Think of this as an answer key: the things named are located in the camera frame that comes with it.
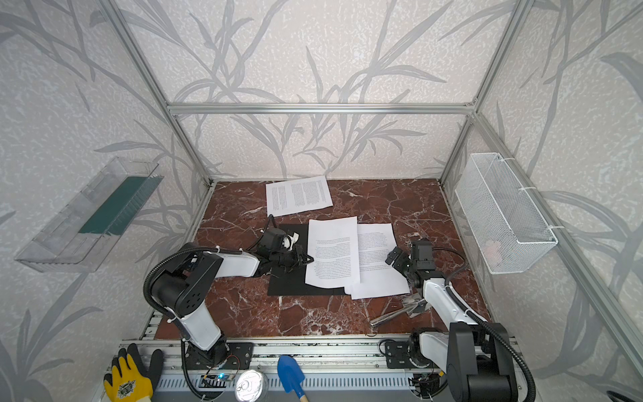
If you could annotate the clear plastic wall tray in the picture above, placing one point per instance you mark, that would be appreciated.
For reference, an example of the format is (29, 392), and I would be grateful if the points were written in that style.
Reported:
(81, 236)

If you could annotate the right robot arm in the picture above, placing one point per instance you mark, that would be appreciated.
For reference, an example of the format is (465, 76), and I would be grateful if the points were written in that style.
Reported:
(475, 355)

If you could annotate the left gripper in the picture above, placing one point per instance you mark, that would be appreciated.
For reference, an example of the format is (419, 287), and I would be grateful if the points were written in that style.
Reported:
(295, 258)

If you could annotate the green circuit board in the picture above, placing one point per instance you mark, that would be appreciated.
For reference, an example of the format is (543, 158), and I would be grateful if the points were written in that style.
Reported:
(217, 381)

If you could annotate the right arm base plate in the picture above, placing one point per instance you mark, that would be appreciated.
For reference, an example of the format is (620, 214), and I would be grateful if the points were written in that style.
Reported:
(397, 354)

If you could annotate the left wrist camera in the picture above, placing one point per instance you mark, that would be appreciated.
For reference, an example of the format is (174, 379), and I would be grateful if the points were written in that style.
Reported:
(289, 240)

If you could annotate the blue trowel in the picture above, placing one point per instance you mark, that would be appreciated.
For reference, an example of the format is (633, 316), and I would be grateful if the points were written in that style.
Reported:
(291, 376)

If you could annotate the white wire basket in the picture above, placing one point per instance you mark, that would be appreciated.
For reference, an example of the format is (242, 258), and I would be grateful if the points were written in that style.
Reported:
(510, 230)

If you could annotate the silver round can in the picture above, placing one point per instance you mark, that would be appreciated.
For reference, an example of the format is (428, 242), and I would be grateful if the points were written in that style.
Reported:
(251, 386)

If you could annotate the yellow black glove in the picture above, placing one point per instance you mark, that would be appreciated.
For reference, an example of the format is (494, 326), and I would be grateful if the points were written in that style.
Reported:
(130, 380)

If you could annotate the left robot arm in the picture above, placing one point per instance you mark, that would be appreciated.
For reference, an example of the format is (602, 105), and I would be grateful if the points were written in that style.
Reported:
(179, 284)

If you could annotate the teal folder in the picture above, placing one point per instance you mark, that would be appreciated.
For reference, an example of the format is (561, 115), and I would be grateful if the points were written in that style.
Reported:
(292, 283)

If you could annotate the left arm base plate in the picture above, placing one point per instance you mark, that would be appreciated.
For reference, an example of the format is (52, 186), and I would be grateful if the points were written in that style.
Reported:
(236, 354)

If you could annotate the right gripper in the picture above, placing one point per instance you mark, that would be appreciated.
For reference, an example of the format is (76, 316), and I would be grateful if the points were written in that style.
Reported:
(402, 261)

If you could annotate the aluminium frame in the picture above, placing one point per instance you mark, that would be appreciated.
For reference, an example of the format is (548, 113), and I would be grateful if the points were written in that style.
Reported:
(617, 323)

